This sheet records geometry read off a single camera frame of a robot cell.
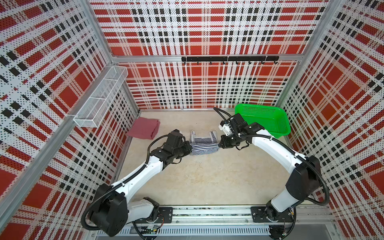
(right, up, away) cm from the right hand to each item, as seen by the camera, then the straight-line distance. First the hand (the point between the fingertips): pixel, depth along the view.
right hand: (221, 145), depth 80 cm
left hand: (-16, -2, +2) cm, 16 cm away
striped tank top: (-10, 0, +1) cm, 10 cm away
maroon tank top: (-53, +9, +27) cm, 60 cm away
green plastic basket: (+45, +16, +33) cm, 58 cm away
